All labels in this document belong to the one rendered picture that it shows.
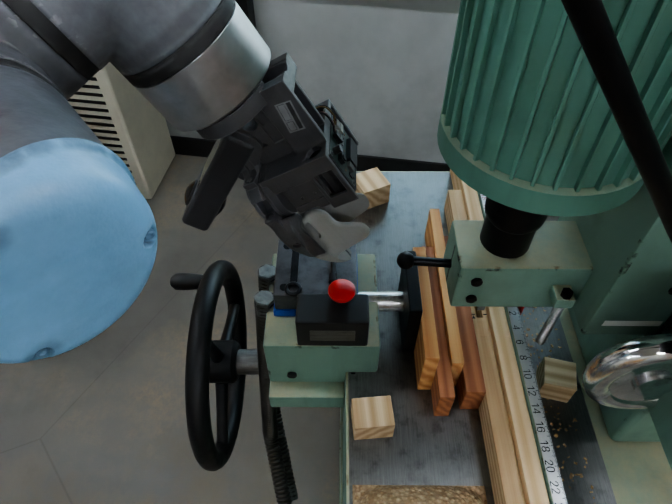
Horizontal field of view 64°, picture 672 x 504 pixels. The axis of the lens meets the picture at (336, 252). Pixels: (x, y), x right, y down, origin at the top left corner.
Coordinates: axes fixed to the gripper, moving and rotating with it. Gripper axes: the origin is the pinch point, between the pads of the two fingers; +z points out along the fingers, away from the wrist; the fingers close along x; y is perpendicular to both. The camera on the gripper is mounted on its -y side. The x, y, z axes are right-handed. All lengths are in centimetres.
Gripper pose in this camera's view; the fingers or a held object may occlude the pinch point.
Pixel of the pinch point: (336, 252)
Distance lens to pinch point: 54.0
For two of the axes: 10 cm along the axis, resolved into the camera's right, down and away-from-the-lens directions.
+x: 0.3, -7.7, 6.3
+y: 8.7, -3.0, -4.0
